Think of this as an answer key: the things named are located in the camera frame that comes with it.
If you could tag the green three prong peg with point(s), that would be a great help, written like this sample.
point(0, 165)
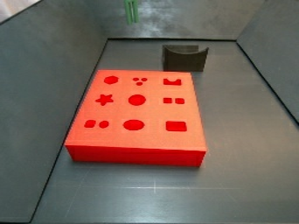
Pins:
point(130, 11)

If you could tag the red shape sorting board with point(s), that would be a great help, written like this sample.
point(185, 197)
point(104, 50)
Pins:
point(138, 118)

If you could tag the black curved plastic stand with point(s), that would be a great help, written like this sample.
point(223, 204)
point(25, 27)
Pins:
point(184, 58)

